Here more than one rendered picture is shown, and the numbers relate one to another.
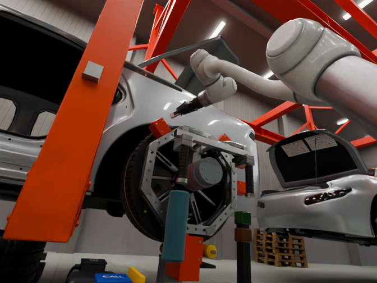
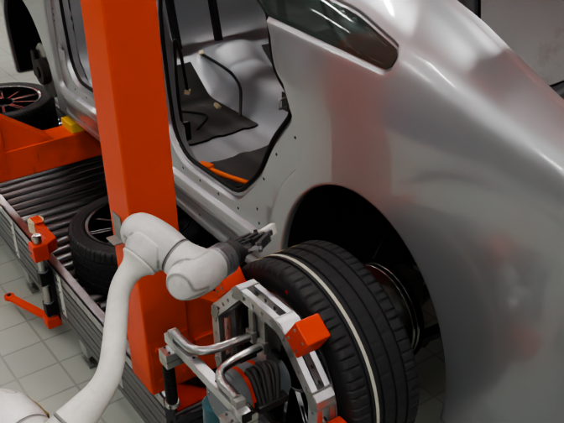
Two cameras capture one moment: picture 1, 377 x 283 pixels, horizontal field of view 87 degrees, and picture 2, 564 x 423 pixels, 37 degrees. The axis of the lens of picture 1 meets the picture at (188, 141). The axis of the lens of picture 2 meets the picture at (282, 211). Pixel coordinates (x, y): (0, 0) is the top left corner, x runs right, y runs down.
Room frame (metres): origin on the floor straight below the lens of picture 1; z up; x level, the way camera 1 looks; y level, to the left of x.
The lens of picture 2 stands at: (0.80, -1.92, 2.44)
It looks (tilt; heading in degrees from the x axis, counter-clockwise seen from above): 29 degrees down; 81
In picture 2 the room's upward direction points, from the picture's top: 2 degrees counter-clockwise
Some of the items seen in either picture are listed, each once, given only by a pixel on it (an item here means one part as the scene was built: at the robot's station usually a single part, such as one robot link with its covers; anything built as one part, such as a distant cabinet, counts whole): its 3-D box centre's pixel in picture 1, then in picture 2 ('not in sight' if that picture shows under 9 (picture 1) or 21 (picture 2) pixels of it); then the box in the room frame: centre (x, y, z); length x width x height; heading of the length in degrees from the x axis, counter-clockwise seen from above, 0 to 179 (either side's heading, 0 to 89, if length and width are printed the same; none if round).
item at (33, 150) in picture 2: not in sight; (48, 132); (0.20, 2.33, 0.69); 0.52 x 0.17 x 0.35; 25
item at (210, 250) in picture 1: (198, 249); not in sight; (1.17, -0.11, 0.51); 0.29 x 0.06 x 0.06; 25
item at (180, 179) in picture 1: (183, 163); (169, 383); (0.75, 0.01, 0.83); 0.04 x 0.04 x 0.16
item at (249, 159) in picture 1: (244, 161); (238, 420); (0.92, -0.29, 0.93); 0.09 x 0.05 x 0.05; 25
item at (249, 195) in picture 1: (249, 180); not in sight; (0.89, -0.30, 0.83); 0.04 x 0.04 x 0.16
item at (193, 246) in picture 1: (183, 255); not in sight; (1.07, -0.03, 0.48); 0.16 x 0.12 x 0.17; 25
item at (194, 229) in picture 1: (193, 177); (269, 377); (1.03, -0.04, 0.85); 0.54 x 0.07 x 0.54; 115
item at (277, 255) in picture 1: (279, 247); not in sight; (6.65, -3.05, 0.46); 1.29 x 0.88 x 0.92; 116
